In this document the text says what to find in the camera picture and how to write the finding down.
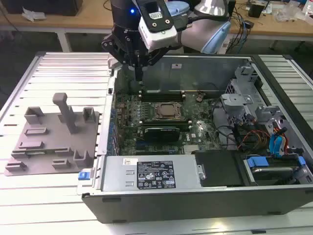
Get hard disk in blue carrier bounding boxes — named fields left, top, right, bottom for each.
left=243, top=154, right=300, bottom=187

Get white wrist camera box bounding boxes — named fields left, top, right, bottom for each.
left=136, top=0, right=178, bottom=51

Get black drive bay cover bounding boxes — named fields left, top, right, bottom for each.
left=195, top=151, right=257, bottom=188

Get blue hanging cable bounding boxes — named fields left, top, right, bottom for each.
left=234, top=9, right=248, bottom=53

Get blue data wires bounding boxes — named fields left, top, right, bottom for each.
left=268, top=134, right=290, bottom=157

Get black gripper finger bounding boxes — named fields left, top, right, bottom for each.
left=138, top=47, right=169, bottom=81
left=101, top=35, right=139, bottom=81

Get metal socket cover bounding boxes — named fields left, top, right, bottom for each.
left=154, top=101, right=184, bottom=119

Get metal drive cage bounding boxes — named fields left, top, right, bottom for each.
left=220, top=61, right=266, bottom=129

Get grey parts rack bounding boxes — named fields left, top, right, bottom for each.
left=4, top=92, right=101, bottom=177

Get black open PC case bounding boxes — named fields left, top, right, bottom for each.
left=77, top=52, right=313, bottom=225

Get black graphics card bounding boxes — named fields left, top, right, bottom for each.
left=143, top=126, right=181, bottom=142

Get black RAM slot bank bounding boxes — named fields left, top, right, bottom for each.
left=139, top=118, right=193, bottom=131
left=138, top=87, right=186, bottom=102

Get silver CPU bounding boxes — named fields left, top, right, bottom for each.
left=160, top=104, right=179, bottom=116

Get clear plastic bags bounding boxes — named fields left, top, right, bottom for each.
left=273, top=4, right=308, bottom=23

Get green motherboard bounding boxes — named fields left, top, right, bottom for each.
left=113, top=91, right=221, bottom=156

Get wooden desk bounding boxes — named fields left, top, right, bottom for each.
left=0, top=0, right=313, bottom=53

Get grey power supply unit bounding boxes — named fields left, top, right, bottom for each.
left=100, top=156, right=205, bottom=193

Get silver chipset heatsink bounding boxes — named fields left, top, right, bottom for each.
left=182, top=144, right=201, bottom=155

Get black speaker box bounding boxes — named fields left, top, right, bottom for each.
left=226, top=0, right=237, bottom=19

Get black camera cable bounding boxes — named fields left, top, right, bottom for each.
left=175, top=0, right=236, bottom=32

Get orange yellow power wires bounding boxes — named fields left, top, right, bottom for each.
left=240, top=130, right=270, bottom=150

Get white crumpled paper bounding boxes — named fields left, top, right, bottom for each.
left=21, top=6, right=46, bottom=22

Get pale grey case handle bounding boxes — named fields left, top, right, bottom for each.
left=107, top=52, right=122, bottom=70

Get small black box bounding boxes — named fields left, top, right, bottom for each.
left=248, top=3, right=265, bottom=18

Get large black box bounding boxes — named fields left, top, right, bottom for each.
left=4, top=0, right=79, bottom=17

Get black wire bundle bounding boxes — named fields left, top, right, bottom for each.
left=211, top=101, right=242, bottom=150

